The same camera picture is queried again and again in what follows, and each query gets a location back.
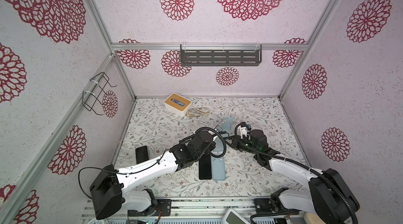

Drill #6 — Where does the light blue phone case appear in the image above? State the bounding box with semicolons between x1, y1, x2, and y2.
214;117;234;134
211;153;226;181
212;136;226;156

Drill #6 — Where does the black phone with screen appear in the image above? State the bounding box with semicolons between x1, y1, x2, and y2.
198;154;212;180

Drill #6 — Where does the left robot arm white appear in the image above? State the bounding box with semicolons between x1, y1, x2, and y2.
90;127;222;220

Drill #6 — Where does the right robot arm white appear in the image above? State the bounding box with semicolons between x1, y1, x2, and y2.
230;122;360;224

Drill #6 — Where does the clear plastic bag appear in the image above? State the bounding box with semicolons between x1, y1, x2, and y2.
186;107;210;118

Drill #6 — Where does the white tissue box wooden lid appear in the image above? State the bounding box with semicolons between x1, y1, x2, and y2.
164;93;193;117

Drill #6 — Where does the white device at bottom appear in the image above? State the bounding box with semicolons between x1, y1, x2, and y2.
221;208;250;224

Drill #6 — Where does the beige sponge block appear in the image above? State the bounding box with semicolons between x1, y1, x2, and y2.
303;212;325;224

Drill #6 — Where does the grey wall shelf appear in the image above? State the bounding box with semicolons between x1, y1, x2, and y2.
179;45;262;67

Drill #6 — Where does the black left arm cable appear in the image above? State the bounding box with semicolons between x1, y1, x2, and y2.
78;126;228;200

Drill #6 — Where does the black phone near left wall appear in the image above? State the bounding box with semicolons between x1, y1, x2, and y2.
135;146;149;164

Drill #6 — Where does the black wire rack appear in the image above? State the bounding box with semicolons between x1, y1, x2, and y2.
81;72;117;116

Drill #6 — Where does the metal base rail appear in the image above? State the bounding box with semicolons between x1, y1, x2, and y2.
80;196;300;224

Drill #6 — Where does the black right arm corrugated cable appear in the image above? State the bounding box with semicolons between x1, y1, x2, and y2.
233;122;359;224

